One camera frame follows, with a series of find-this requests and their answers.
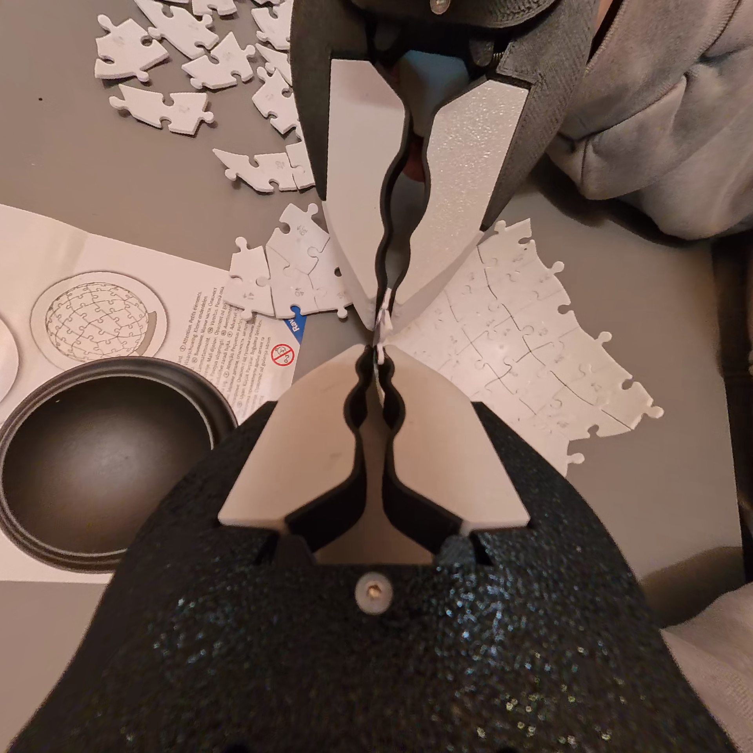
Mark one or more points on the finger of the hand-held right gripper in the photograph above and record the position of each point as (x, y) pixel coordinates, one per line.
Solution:
(470, 176)
(353, 176)

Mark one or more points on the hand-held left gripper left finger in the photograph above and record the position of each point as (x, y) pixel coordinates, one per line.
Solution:
(294, 453)

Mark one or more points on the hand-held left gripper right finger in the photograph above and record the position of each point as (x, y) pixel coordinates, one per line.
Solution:
(465, 453)

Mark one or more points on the large assembled white puzzle section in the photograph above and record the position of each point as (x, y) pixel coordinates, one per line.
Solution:
(517, 353)

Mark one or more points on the single white puzzle piece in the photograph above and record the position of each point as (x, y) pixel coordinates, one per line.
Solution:
(383, 317)

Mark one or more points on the person's right forearm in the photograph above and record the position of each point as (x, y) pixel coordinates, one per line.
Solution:
(665, 117)

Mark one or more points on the three-piece white puzzle strip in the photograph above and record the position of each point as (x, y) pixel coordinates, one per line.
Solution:
(270, 167)

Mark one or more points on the four-piece white puzzle section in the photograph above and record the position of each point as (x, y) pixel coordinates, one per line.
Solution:
(288, 265)

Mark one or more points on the pile of loose puzzle pieces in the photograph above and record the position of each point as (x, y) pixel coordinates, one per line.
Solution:
(206, 64)

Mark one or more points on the black round puzzle stand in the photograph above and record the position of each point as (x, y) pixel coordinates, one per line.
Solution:
(100, 459)

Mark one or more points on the person's right hand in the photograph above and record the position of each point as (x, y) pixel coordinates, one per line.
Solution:
(416, 159)

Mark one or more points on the white instruction sheet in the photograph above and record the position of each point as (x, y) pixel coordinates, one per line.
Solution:
(59, 253)

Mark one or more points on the person's grey clothing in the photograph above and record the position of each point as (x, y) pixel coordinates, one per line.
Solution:
(706, 659)

